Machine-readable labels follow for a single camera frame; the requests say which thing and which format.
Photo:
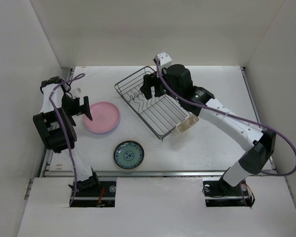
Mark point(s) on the lilac plastic plate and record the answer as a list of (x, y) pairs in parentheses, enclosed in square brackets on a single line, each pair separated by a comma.
[(101, 126)]

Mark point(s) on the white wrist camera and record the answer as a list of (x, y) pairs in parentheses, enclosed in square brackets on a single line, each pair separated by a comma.
[(162, 60), (75, 93)]

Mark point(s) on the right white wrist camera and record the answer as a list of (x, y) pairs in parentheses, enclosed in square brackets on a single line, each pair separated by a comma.
[(162, 60)]

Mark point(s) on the teal patterned small plate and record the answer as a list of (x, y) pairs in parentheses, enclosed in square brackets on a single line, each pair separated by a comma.
[(128, 155)]

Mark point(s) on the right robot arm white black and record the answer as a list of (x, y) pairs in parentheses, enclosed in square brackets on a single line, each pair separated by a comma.
[(258, 144)]

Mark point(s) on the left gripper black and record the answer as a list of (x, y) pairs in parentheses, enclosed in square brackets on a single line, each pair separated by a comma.
[(79, 109)]

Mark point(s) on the dark wire dish rack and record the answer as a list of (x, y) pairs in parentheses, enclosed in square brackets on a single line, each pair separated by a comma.
[(160, 114)]

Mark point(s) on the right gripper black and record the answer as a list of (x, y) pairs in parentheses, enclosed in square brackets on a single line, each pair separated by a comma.
[(149, 81)]

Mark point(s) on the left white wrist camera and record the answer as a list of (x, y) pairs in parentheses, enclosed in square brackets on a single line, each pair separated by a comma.
[(75, 93)]

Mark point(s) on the beige cutlery holder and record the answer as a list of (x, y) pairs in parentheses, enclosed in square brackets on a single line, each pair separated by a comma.
[(186, 124)]

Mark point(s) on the pink plastic plate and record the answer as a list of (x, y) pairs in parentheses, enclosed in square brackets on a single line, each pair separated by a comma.
[(102, 111)]

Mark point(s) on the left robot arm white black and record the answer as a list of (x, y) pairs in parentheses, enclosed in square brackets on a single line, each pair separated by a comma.
[(55, 125)]

